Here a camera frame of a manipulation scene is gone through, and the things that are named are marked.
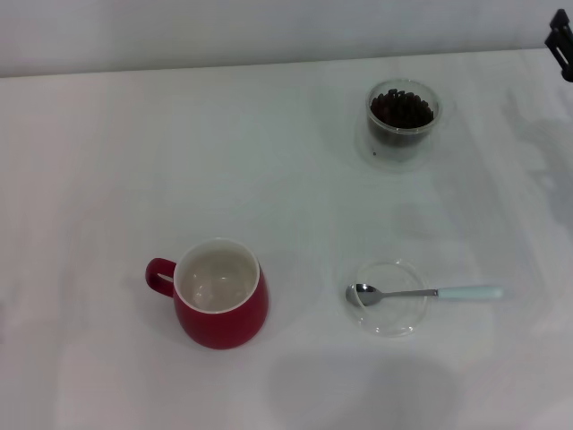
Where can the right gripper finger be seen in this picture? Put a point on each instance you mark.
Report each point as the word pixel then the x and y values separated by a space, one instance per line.
pixel 563 45

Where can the glass cup of coffee beans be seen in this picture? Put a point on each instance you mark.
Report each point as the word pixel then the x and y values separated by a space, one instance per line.
pixel 400 109

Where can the round clear glass dish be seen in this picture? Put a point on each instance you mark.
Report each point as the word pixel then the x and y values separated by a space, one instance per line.
pixel 394 323

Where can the red ceramic mug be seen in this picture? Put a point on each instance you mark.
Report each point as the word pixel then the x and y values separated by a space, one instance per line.
pixel 215 327

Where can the double-wall glass cup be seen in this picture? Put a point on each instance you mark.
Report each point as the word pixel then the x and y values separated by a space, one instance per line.
pixel 396 154

